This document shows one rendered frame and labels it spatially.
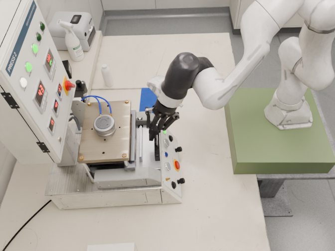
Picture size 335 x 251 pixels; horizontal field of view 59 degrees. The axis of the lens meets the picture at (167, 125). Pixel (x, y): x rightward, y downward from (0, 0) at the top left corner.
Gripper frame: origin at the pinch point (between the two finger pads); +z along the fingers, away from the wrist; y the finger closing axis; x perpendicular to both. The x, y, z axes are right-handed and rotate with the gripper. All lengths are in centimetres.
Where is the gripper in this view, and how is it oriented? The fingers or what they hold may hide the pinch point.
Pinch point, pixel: (153, 133)
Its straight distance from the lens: 115.6
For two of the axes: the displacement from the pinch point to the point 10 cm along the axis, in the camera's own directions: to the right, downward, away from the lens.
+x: -0.4, -8.0, 5.9
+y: 9.5, 1.5, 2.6
